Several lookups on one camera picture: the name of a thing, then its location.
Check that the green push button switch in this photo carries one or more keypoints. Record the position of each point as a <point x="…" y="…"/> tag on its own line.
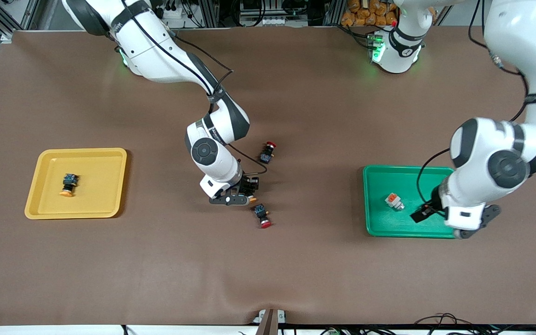
<point x="393" y="200"/>

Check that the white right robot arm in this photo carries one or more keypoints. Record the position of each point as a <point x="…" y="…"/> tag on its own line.
<point x="156" y="51"/>

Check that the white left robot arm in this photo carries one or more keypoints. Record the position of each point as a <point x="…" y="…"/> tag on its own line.
<point x="519" y="28"/>

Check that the green plastic tray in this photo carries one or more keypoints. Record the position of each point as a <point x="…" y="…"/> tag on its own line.
<point x="389" y="223"/>

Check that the brown table cover mat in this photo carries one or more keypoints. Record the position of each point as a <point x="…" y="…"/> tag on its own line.
<point x="203" y="270"/>

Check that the yellow plastic tray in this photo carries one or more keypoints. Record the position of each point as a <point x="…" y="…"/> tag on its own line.
<point x="100" y="200"/>

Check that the white power strip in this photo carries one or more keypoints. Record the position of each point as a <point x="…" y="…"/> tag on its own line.
<point x="175" y="13"/>
<point x="273" y="21"/>

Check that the orange packaged items pile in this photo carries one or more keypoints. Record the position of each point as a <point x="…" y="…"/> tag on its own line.
<point x="363" y="11"/>

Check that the red push button switch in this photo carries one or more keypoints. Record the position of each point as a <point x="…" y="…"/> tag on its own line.
<point x="266" y="156"/>
<point x="261" y="213"/>

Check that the brown post with grey clamp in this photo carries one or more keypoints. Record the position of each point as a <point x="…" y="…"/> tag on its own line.
<point x="268" y="321"/>

